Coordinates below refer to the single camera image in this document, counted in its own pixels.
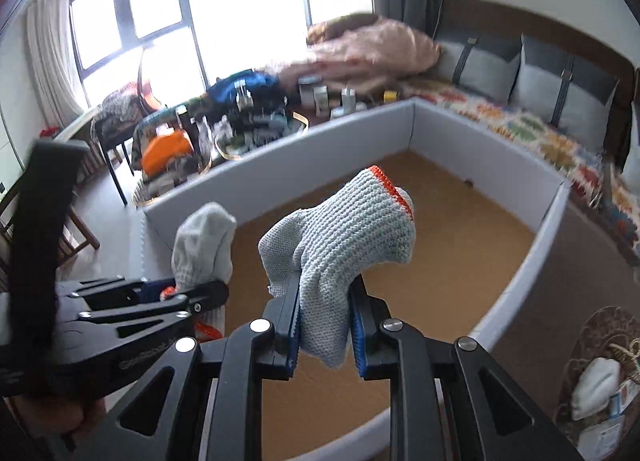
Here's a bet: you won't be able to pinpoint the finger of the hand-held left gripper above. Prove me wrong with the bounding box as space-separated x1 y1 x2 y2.
79 280 231 339
56 277 175 308

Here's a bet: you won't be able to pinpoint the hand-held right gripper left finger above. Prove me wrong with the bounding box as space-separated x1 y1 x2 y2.
75 286 301 461

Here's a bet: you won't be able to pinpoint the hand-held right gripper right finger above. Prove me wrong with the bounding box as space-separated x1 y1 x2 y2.
350 276 583 461

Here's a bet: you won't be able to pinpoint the white knit glove orange cuff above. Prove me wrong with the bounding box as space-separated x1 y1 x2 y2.
160 202 237 342

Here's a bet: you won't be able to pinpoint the grey knit glove orange cuff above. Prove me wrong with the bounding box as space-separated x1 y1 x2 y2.
258 167 416 370

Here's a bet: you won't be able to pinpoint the person's left hand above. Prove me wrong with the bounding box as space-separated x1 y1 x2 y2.
59 393 108 449

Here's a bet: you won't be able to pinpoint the dark chair with patterned cloth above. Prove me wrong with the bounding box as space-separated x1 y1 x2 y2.
91 90 147 206

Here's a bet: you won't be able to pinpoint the orange packet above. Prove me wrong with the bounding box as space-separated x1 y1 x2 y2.
141 133 195 176

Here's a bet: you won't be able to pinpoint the glass table gold rim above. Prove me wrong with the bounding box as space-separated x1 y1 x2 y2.
131 108 310 208

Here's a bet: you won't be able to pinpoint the white sheer curtain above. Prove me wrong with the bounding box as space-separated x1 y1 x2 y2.
25 0 90 118

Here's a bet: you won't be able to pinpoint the blue bag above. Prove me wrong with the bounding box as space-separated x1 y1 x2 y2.
206 69 282 108

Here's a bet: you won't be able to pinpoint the grey lidded jar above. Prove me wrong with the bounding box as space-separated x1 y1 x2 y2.
298 76 327 115

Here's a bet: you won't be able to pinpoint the round brown patterned mat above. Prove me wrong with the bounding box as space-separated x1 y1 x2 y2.
554 306 640 448

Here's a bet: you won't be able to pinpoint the plain white knit glove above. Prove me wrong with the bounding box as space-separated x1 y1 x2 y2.
571 357 622 423

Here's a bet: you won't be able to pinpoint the white packet blue stripe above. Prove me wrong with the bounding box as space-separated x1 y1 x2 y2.
576 420 622 453

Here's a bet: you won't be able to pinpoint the woven straw ornament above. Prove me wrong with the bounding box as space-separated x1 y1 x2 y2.
609 337 640 385

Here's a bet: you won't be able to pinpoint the colourful flower printed blanket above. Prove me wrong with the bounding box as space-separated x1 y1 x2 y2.
400 83 640 267

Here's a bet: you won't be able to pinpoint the window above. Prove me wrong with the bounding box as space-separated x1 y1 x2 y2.
69 0 377 109

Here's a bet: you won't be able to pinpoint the pink quilt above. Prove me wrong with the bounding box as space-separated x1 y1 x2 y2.
277 13 442 96

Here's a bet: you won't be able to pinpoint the grey two-tone sofa cushion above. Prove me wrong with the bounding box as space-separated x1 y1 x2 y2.
434 23 524 102
621 101 640 188
509 33 621 152

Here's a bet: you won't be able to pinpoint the grey sofa cushions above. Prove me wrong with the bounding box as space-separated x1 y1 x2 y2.
430 0 640 172

